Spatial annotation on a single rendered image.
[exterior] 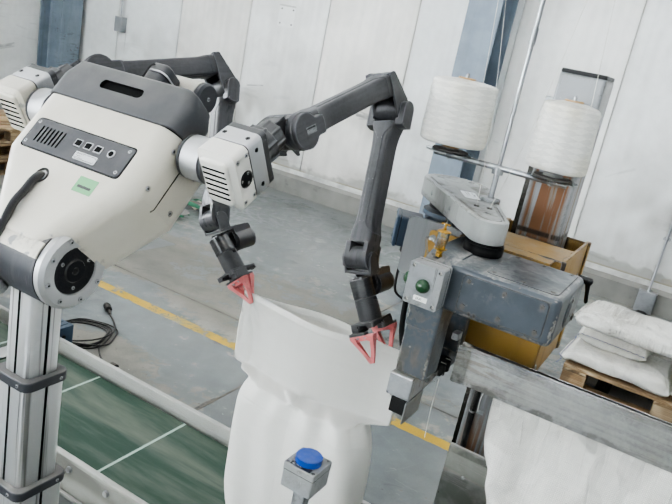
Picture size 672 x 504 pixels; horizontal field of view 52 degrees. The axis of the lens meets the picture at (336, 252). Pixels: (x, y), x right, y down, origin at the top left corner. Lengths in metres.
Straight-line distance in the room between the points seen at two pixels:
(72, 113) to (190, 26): 7.17
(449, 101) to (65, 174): 0.86
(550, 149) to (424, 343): 0.52
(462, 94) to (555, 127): 0.23
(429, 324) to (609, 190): 5.19
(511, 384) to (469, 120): 0.62
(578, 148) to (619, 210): 4.96
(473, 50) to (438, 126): 4.73
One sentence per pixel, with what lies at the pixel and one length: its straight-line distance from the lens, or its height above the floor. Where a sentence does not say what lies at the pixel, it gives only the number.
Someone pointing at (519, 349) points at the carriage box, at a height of 1.10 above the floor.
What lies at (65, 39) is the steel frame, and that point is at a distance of 9.73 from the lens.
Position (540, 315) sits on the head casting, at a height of 1.29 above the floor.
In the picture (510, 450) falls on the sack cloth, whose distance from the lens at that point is 1.67.
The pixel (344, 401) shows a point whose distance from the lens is 1.81.
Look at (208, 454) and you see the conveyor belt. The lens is 2.36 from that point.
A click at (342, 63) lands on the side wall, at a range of 7.45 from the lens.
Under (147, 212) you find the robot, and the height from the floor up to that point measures 1.33.
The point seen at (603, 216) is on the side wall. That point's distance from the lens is 6.60.
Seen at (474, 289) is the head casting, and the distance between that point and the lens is 1.42.
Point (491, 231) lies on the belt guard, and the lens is 1.51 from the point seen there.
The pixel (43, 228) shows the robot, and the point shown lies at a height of 1.28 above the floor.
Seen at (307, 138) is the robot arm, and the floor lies 1.51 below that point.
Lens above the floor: 1.72
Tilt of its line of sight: 17 degrees down
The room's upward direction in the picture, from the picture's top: 12 degrees clockwise
